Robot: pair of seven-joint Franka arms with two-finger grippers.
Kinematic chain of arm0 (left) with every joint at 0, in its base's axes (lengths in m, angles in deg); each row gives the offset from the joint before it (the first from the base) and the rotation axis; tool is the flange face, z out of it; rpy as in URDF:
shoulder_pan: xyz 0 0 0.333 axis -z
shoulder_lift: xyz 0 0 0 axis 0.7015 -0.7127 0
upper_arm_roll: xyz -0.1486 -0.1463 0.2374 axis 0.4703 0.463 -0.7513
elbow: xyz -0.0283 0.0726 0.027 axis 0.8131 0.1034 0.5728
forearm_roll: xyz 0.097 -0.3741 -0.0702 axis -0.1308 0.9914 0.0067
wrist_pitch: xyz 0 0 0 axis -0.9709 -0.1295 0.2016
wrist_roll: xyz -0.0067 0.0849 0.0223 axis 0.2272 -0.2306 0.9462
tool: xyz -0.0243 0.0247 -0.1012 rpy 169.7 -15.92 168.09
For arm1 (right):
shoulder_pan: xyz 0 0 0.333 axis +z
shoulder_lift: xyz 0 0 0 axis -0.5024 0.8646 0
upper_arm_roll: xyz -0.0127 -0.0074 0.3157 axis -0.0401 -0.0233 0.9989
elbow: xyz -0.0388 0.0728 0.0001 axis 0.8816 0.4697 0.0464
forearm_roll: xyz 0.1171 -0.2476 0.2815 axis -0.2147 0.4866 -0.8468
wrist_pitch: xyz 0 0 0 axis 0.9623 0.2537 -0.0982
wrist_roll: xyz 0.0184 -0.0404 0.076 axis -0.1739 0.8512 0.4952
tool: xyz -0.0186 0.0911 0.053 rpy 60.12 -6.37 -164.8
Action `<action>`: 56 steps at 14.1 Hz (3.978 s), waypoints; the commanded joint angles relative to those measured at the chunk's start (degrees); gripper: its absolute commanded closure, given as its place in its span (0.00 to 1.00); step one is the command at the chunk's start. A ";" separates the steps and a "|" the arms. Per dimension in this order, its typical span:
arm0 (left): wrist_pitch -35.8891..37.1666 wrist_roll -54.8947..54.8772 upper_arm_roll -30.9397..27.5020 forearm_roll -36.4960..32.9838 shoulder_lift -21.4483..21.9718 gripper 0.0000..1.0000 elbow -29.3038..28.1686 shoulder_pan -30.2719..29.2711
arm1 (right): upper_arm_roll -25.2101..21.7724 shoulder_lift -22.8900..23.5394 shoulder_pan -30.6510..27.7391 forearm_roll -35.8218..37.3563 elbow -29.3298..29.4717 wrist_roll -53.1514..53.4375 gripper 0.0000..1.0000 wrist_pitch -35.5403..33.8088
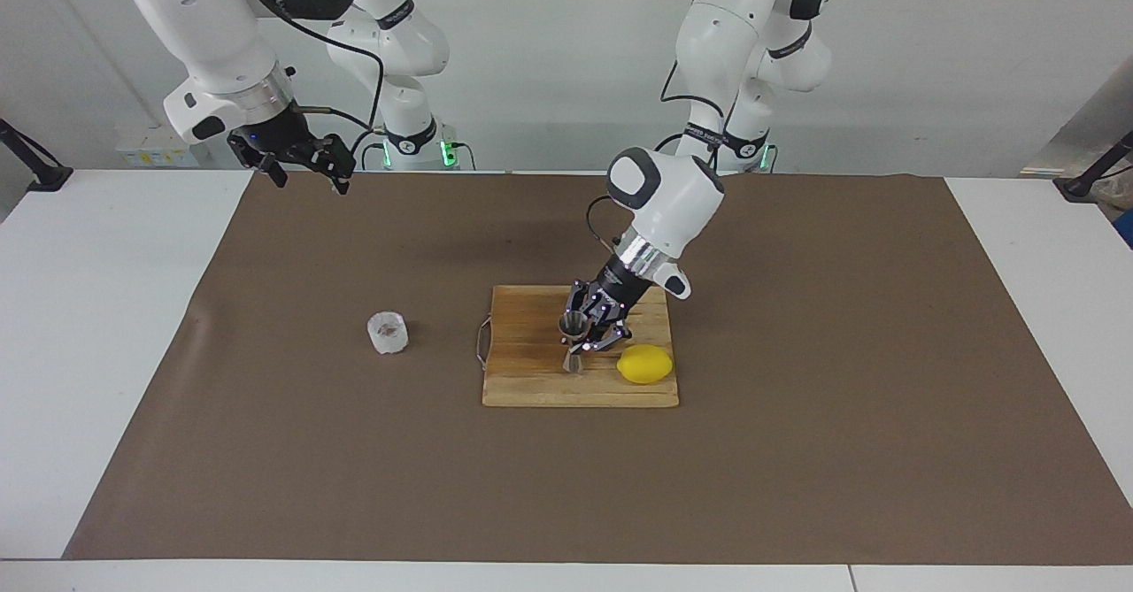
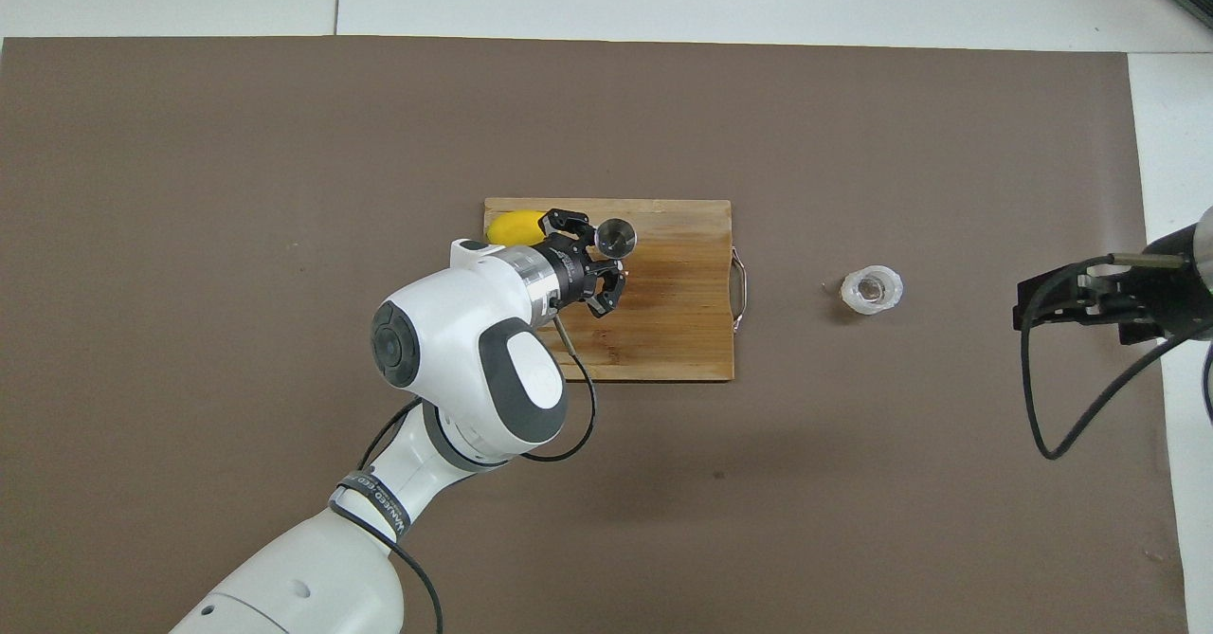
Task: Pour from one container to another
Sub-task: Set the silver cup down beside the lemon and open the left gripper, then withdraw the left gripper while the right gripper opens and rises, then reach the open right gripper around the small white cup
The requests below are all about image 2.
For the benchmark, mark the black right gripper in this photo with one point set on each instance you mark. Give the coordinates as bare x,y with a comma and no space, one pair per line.
1175,298

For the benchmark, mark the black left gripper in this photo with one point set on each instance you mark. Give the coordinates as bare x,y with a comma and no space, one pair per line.
573,269

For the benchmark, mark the steel double jigger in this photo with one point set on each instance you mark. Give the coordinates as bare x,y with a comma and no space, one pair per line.
616,238

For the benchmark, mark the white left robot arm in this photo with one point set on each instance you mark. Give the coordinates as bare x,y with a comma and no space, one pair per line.
455,359

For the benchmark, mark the yellow lemon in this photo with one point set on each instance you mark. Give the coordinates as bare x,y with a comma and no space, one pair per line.
512,226

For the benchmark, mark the brown table mat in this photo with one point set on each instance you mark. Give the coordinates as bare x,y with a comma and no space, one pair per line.
284,189

